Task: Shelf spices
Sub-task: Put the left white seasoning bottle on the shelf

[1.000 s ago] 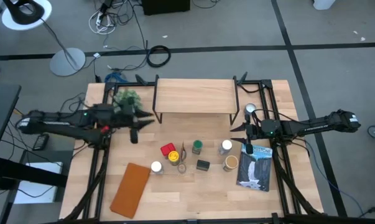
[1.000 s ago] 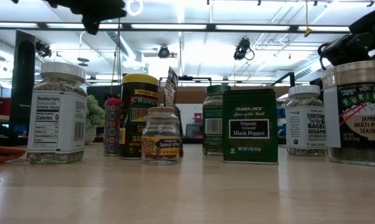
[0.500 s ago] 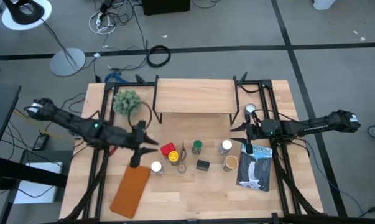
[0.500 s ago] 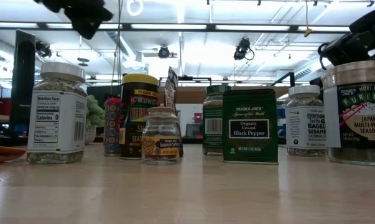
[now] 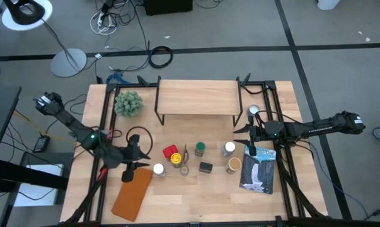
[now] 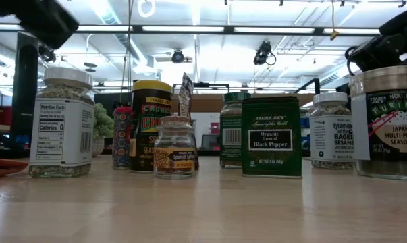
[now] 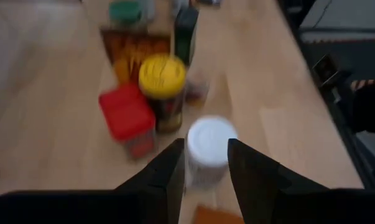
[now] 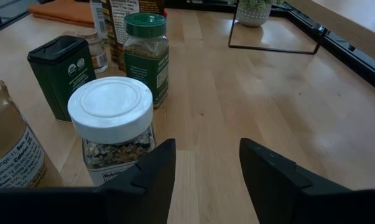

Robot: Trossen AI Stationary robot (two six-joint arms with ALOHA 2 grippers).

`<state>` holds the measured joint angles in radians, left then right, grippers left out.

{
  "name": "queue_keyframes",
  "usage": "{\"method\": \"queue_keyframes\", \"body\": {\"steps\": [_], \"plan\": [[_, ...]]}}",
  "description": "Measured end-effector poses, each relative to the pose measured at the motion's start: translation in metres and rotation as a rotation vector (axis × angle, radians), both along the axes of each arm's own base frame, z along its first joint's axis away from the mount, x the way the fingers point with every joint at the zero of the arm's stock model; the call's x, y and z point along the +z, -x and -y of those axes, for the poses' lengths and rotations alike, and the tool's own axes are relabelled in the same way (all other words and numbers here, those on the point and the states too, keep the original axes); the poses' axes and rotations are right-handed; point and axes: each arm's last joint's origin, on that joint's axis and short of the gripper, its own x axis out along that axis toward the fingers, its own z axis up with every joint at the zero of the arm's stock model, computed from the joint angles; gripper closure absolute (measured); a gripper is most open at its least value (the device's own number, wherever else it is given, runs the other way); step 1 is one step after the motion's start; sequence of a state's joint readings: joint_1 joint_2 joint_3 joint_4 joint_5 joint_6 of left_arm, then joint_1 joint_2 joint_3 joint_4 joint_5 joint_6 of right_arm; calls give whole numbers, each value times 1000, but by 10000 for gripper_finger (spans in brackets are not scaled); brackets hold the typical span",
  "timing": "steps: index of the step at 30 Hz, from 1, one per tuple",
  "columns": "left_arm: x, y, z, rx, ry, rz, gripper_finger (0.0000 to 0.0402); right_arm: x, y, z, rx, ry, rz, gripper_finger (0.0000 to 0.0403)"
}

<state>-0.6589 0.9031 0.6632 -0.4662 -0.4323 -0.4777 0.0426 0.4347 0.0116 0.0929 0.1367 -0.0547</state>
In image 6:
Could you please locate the white-label herb spice jar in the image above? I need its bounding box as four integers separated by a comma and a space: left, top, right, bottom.
28, 66, 96, 179

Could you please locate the wooden shelf with black legs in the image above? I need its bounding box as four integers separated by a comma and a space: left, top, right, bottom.
172, 78, 321, 114

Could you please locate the black ceiling camera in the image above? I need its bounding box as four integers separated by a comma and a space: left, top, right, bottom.
171, 49, 193, 64

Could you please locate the small saffron glass jar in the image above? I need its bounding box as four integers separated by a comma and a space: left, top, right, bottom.
153, 115, 196, 180

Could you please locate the everything bagel sesame jar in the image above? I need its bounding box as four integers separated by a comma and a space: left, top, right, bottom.
309, 92, 355, 171

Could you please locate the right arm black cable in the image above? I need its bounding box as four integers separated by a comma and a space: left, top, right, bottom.
344, 45, 358, 77

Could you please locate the thin hanging cable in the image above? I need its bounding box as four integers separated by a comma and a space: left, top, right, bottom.
120, 0, 135, 95

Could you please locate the orange taco seasoning pouch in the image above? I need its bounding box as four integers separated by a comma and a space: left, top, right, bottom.
178, 72, 194, 119

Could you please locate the yellow hanging cord tag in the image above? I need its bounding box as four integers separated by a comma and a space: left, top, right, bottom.
329, 0, 341, 41

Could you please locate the furikake seasoning jar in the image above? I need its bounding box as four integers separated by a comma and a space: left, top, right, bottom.
348, 65, 407, 180

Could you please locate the black camera on post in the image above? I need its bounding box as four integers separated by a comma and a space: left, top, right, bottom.
38, 44, 57, 64

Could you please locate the black camera with cable loop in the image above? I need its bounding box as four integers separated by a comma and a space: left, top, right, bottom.
252, 40, 277, 67

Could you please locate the patterned red-lid grinder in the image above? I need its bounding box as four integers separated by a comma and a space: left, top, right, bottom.
111, 106, 134, 171

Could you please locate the green black pepper tin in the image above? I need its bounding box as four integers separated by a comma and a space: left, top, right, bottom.
240, 96, 303, 179

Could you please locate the red storage bin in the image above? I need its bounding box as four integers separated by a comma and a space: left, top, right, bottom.
0, 106, 13, 126

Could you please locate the green plant in white pot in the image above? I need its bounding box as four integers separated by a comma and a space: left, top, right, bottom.
93, 103, 115, 158

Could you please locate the yellow-lid crunchy onion can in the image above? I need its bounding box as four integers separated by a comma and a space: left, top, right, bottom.
128, 80, 173, 174

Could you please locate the black overhead light bar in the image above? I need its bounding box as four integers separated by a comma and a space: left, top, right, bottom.
0, 22, 381, 36

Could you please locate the orange cloth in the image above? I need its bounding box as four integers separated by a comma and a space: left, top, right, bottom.
0, 158, 30, 179

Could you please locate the green-lidded glass spice jar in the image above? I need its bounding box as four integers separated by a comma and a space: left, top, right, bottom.
219, 91, 252, 169

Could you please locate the black upright post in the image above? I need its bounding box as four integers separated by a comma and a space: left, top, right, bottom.
9, 32, 39, 151

